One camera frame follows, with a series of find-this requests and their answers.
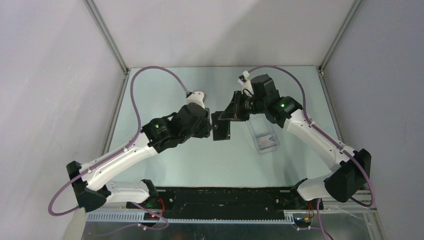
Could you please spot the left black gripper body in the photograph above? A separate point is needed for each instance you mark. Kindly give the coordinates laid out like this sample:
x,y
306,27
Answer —
x,y
201,130

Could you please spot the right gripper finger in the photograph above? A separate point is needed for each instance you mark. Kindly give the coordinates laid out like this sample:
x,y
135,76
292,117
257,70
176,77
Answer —
x,y
227,116
232,104

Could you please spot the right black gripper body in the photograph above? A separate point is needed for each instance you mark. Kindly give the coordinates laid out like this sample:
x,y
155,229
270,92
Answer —
x,y
246,106

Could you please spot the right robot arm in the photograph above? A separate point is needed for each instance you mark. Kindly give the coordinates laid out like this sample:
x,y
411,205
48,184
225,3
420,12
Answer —
x,y
350,168

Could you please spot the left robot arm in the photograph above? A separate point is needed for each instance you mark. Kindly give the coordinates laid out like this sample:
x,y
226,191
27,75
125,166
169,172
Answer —
x,y
93,183

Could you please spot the clear plastic card tray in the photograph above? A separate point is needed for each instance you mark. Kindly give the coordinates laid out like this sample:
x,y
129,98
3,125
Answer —
x,y
259,127

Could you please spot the left controller board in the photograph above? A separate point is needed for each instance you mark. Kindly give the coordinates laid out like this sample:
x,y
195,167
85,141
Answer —
x,y
152,217

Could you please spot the controller board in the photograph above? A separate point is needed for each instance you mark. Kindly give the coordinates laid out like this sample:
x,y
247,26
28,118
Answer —
x,y
303,223
152,217

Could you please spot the right controller board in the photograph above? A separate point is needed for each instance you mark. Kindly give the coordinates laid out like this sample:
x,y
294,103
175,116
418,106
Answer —
x,y
303,223

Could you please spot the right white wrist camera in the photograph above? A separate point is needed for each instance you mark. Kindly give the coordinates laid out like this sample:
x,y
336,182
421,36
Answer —
x,y
244,81

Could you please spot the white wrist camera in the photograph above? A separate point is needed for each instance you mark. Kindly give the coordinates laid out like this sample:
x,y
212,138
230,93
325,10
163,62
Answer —
x,y
244,81
196,97

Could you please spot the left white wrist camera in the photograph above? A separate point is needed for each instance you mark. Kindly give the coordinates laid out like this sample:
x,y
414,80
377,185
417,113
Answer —
x,y
196,97

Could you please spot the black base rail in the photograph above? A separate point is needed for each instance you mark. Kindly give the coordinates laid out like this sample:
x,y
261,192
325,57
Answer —
x,y
227,203

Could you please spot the left aluminium frame post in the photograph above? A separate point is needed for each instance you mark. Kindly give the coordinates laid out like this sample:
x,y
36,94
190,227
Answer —
x,y
106,34

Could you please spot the aluminium frame post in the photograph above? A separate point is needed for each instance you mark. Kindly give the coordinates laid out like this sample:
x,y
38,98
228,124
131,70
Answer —
x,y
351,14
106,34

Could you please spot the right aluminium frame post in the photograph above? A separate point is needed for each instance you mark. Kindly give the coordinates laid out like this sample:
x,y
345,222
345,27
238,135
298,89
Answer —
x,y
351,14

